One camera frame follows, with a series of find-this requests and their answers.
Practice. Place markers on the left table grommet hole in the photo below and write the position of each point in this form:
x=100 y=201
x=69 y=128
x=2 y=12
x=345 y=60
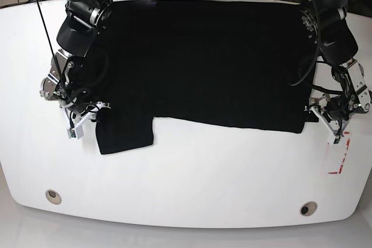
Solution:
x=53 y=197

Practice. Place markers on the black graphic t-shirt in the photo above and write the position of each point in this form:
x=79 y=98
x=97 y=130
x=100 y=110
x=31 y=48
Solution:
x=231 y=64

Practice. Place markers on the red tape rectangle marking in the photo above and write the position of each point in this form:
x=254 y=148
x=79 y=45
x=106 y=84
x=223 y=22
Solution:
x=336 y=154

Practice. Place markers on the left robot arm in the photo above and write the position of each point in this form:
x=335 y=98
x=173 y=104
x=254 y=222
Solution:
x=336 y=47

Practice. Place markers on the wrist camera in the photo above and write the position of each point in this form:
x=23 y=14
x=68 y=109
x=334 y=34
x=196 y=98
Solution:
x=334 y=139
x=75 y=132

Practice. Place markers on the right table grommet hole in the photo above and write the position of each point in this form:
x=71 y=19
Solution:
x=308 y=209

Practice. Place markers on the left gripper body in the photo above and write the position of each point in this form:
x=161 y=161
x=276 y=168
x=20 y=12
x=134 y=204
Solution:
x=332 y=111

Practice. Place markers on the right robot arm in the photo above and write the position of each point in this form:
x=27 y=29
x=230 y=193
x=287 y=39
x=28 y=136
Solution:
x=78 y=67

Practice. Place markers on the table grommet hole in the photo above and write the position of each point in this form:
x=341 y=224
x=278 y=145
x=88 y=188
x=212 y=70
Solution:
x=53 y=197
x=308 y=209

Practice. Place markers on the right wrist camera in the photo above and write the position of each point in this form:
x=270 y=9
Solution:
x=75 y=132

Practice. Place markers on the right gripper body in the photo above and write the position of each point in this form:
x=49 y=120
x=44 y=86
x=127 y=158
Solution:
x=77 y=115

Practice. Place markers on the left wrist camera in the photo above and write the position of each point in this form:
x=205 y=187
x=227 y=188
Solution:
x=334 y=139

